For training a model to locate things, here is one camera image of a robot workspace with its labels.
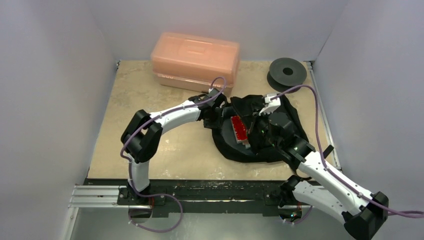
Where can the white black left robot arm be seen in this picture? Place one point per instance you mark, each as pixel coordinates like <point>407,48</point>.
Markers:
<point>142,135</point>

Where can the black fabric student bag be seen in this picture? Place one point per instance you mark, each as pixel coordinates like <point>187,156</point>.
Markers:
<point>291,142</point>

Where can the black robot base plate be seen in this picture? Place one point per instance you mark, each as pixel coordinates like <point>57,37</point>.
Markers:
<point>165,196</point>

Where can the aluminium table edge rail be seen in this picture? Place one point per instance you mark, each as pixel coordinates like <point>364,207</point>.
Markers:
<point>329,137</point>

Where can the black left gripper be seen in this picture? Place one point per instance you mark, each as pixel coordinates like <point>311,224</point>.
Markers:
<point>215,124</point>

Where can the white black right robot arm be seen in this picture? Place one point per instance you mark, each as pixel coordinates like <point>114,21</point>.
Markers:
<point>341,198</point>

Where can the dark grey filament spool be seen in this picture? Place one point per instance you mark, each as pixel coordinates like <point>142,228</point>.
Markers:
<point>285,73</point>

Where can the red patterned notebook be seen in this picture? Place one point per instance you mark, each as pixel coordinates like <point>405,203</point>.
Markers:
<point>240,131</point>

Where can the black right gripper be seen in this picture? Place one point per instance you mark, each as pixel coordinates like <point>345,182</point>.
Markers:
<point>255,133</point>

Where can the translucent orange plastic storage box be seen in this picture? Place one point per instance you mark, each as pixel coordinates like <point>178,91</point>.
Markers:
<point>195,63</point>

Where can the aluminium front frame rail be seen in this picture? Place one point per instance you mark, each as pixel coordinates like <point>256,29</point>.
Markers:
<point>96,196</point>

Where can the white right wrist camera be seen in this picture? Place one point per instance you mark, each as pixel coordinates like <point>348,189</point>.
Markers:
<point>270,103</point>

